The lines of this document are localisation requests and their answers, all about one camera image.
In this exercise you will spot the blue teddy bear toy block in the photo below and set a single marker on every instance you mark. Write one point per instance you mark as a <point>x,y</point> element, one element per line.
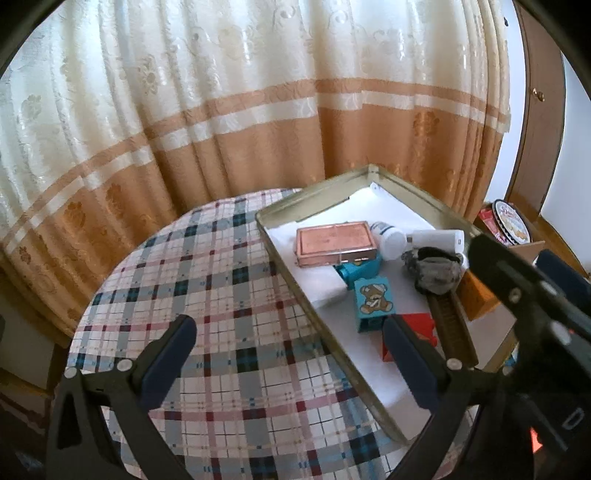
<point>373,300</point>

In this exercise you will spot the grey sequin pouch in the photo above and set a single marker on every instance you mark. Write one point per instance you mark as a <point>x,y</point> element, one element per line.
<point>436,274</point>

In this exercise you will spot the gold metal tray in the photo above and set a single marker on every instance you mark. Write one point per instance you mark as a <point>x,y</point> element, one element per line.
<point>318,198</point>

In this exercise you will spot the copper pink tin case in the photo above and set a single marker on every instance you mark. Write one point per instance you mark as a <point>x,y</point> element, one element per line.
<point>334,242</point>

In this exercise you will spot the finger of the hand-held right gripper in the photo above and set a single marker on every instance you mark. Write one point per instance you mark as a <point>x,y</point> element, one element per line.
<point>498,267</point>
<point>563,274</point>

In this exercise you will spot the orange red cloth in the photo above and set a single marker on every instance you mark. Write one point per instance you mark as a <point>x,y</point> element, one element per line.
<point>534,438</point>

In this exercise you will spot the wooden door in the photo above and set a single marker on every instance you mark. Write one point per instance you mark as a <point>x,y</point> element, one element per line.
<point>535,138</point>

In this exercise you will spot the cream and orange floral curtain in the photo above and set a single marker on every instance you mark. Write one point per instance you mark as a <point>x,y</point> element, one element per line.
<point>231,115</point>

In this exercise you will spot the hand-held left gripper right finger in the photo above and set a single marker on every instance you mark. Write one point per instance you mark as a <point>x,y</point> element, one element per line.
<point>406,360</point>

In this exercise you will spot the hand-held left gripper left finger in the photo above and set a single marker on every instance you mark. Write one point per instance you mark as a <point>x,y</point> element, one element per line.
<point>173,355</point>

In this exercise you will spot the orange toy cube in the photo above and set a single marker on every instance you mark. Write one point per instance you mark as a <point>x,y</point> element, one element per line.
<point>475,295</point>

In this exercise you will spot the red toy block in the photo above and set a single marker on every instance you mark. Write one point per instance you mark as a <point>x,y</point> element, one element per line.
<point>420,325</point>

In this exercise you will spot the cardboard box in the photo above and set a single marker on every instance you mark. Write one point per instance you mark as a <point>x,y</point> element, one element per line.
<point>526,251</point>

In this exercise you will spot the round blue cookie tin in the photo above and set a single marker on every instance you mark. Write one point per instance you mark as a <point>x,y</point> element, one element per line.
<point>510,221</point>

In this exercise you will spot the white power adapter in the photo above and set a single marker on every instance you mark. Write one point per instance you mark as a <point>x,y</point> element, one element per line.
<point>436,239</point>

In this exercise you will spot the brown toy train track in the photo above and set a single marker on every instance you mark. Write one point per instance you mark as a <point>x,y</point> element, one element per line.
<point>450,323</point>

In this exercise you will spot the white pill bottle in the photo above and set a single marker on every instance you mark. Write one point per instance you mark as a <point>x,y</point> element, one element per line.
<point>392,242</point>

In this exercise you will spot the red snack packet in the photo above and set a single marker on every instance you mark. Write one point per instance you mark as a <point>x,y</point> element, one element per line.
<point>485,217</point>

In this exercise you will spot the large blue toy block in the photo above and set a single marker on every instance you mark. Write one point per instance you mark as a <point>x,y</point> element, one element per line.
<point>358,272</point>

